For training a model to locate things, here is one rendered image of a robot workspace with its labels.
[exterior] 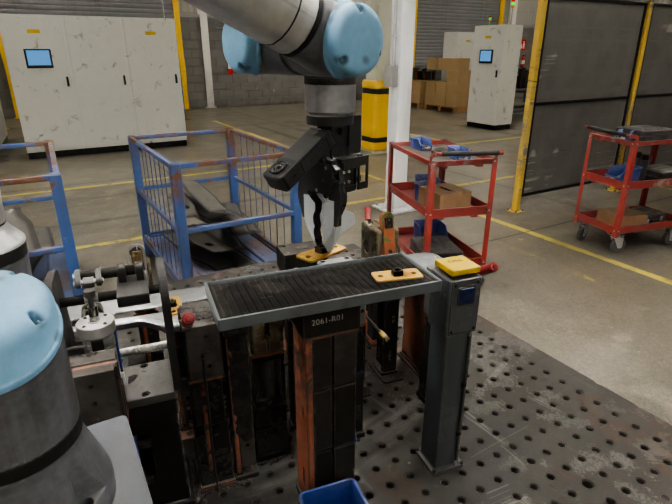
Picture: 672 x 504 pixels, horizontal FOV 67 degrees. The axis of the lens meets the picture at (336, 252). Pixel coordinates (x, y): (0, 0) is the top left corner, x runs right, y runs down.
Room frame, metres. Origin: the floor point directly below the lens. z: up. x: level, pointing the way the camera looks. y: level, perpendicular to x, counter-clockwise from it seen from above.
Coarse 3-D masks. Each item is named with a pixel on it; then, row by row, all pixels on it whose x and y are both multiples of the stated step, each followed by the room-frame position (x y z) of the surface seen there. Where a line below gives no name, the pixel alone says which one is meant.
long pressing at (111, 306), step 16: (416, 256) 1.28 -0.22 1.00; (432, 256) 1.28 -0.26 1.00; (192, 288) 1.08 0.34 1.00; (112, 304) 1.00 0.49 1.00; (144, 304) 1.00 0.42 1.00; (160, 304) 1.00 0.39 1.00; (128, 320) 0.92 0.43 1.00; (144, 320) 0.92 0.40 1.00; (160, 320) 0.92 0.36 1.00; (176, 320) 0.93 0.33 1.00
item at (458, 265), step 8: (456, 256) 0.88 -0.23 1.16; (440, 264) 0.85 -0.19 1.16; (448, 264) 0.85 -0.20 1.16; (456, 264) 0.85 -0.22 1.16; (464, 264) 0.85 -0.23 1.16; (472, 264) 0.85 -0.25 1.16; (448, 272) 0.83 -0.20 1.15; (456, 272) 0.82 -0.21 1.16; (464, 272) 0.83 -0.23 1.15; (472, 272) 0.83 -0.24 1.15
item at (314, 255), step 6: (318, 246) 0.76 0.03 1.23; (336, 246) 0.79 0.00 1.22; (342, 246) 0.79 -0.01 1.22; (306, 252) 0.76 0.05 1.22; (312, 252) 0.76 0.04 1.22; (318, 252) 0.76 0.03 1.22; (324, 252) 0.76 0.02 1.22; (330, 252) 0.76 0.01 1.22; (336, 252) 0.76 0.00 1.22; (300, 258) 0.74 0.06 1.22; (306, 258) 0.73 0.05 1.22; (312, 258) 0.73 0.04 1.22; (318, 258) 0.73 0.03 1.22
